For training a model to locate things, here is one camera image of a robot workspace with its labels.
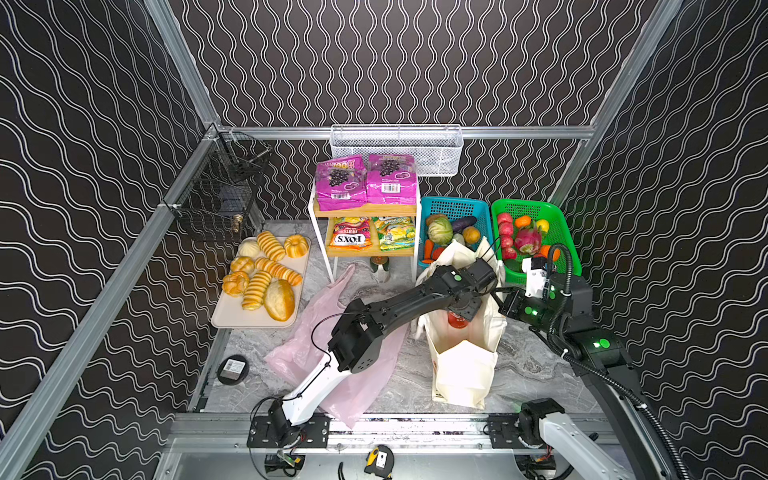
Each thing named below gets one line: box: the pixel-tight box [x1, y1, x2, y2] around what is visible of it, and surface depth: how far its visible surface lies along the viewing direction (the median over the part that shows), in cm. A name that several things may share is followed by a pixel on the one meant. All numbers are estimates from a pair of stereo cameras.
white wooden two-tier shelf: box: [308, 175, 422, 283], surface depth 80 cm
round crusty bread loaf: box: [264, 279, 295, 322], surface depth 95 cm
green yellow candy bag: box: [372, 216, 416, 252], surface depth 94 cm
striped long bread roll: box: [242, 270, 273, 311], surface depth 100 cm
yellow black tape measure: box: [364, 444, 395, 480], surface depth 70 cm
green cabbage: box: [426, 214, 454, 246], surface depth 109 cm
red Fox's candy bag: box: [329, 217, 373, 251], surface depth 94 cm
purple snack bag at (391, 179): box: [366, 154, 417, 205], surface depth 78 cm
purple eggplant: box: [452, 216, 477, 238], surface depth 119 cm
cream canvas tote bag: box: [416, 268, 507, 411], surface depth 66 cm
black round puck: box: [217, 354, 250, 386], surface depth 85 cm
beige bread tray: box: [211, 253, 311, 328], surface depth 97 cm
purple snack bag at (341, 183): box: [315, 154, 368, 211], surface depth 78 cm
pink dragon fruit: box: [515, 228, 542, 256], surface depth 108 cm
